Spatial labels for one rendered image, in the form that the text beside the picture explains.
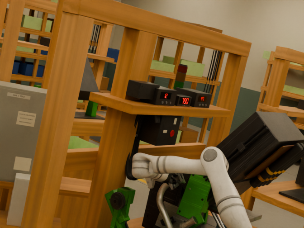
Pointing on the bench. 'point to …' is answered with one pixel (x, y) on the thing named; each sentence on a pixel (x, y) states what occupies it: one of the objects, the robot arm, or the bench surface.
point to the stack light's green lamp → (178, 84)
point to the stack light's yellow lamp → (180, 77)
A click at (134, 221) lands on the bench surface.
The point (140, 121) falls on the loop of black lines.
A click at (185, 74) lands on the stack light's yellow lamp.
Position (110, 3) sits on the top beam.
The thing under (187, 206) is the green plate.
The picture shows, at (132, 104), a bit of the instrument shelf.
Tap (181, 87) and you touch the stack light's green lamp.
